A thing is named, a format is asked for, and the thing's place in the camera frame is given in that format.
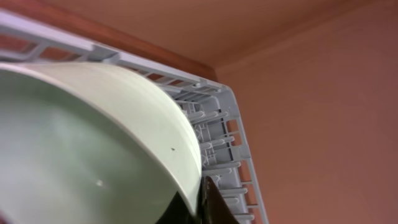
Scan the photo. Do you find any grey dishwasher rack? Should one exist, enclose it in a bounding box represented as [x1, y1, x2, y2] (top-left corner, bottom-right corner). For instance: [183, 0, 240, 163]
[1, 9, 268, 223]

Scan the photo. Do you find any green bowl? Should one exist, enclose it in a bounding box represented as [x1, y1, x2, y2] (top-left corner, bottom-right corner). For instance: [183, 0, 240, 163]
[1, 62, 201, 223]

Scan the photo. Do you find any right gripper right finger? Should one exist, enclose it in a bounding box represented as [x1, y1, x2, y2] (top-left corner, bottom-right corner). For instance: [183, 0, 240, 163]
[200, 177, 239, 224]

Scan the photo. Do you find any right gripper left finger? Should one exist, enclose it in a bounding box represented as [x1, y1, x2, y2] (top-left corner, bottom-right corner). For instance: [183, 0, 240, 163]
[156, 192, 197, 224]

